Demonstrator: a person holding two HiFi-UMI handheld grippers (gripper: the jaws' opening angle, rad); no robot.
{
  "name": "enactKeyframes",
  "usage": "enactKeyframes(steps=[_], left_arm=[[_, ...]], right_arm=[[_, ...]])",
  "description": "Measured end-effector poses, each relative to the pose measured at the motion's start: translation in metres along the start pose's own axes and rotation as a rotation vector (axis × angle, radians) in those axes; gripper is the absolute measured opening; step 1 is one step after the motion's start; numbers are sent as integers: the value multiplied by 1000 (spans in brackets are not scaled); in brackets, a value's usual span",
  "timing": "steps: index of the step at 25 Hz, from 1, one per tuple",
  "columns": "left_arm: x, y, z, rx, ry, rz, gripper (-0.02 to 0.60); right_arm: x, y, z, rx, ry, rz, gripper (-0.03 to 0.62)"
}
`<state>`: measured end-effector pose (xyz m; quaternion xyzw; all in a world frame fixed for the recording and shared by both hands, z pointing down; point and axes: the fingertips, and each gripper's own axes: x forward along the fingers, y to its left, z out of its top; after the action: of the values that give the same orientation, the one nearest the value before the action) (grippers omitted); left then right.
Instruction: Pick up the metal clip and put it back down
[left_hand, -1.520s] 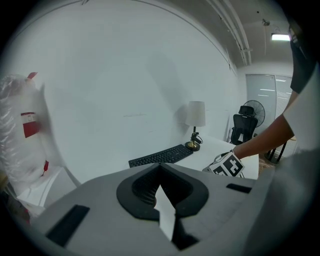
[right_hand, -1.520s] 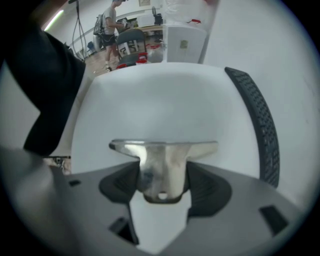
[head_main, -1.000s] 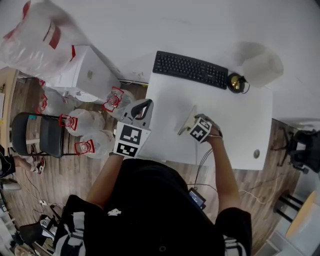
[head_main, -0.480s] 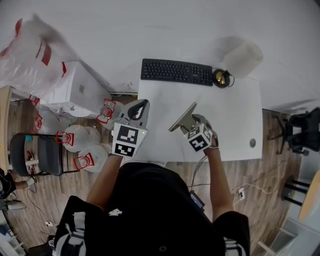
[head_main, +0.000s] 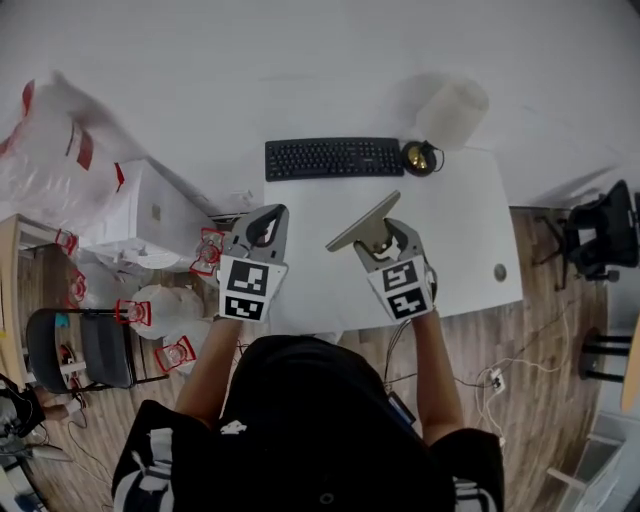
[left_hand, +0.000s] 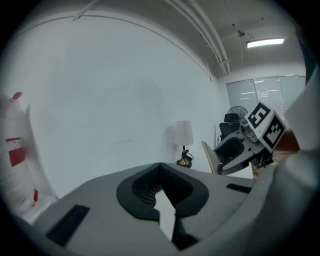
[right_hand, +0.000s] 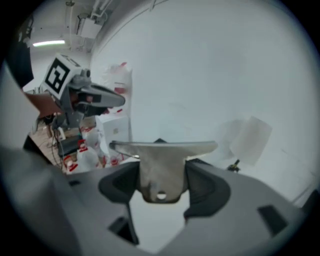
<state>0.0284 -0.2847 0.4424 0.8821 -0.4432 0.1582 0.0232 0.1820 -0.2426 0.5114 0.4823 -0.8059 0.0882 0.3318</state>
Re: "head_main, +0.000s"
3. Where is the white table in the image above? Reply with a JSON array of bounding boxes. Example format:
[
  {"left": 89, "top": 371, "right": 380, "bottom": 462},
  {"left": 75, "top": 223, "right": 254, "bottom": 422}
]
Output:
[{"left": 262, "top": 144, "right": 525, "bottom": 338}]

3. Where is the light wood side desk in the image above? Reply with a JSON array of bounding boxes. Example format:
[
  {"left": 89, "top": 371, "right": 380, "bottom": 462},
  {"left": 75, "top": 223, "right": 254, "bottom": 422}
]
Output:
[{"left": 0, "top": 213, "right": 57, "bottom": 387}]

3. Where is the blue waist device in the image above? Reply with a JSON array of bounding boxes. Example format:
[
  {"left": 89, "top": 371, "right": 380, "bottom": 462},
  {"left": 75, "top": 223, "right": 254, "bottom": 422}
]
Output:
[{"left": 386, "top": 391, "right": 417, "bottom": 427}]

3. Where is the pile of empty water jugs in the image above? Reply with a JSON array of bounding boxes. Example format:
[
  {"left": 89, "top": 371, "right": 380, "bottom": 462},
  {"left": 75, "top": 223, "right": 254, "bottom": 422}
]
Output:
[{"left": 51, "top": 226, "right": 227, "bottom": 377}]

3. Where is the person's right forearm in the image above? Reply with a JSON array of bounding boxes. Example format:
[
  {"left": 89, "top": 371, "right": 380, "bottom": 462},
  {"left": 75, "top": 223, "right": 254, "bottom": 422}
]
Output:
[{"left": 409, "top": 306, "right": 467, "bottom": 447}]

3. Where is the person's black shirt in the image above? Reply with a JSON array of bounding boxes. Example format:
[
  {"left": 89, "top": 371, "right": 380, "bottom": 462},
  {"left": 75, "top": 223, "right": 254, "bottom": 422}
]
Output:
[{"left": 111, "top": 334, "right": 507, "bottom": 512}]

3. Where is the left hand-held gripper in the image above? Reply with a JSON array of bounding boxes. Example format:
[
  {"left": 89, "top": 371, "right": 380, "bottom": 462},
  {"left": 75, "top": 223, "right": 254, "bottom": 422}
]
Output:
[{"left": 217, "top": 203, "right": 291, "bottom": 324}]

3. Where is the white desk lamp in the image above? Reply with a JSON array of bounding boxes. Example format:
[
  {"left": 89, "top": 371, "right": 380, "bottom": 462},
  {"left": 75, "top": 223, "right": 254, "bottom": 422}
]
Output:
[{"left": 401, "top": 74, "right": 491, "bottom": 178}]

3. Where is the black folding chair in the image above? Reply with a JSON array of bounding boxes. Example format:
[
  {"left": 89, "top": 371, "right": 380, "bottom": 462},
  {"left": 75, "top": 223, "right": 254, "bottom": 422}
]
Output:
[{"left": 25, "top": 306, "right": 170, "bottom": 397}]

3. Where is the person's left forearm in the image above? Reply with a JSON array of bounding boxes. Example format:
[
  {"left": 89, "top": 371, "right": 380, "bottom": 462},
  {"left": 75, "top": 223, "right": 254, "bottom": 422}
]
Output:
[{"left": 174, "top": 316, "right": 245, "bottom": 432}]

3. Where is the black keyboard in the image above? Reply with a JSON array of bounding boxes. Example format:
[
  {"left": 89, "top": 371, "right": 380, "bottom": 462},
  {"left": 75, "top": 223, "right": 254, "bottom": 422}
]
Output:
[{"left": 264, "top": 137, "right": 406, "bottom": 183}]

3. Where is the black office chair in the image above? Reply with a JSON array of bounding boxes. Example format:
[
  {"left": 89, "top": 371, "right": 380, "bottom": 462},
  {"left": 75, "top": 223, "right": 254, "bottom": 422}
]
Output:
[{"left": 531, "top": 178, "right": 640, "bottom": 292}]

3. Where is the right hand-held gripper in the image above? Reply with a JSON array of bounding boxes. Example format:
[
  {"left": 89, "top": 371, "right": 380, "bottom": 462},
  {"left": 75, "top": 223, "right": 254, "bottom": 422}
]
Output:
[{"left": 353, "top": 217, "right": 437, "bottom": 323}]

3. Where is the white frame stool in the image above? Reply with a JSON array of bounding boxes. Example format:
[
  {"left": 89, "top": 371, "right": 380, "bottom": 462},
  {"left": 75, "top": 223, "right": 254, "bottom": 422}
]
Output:
[{"left": 546, "top": 408, "right": 630, "bottom": 512}]

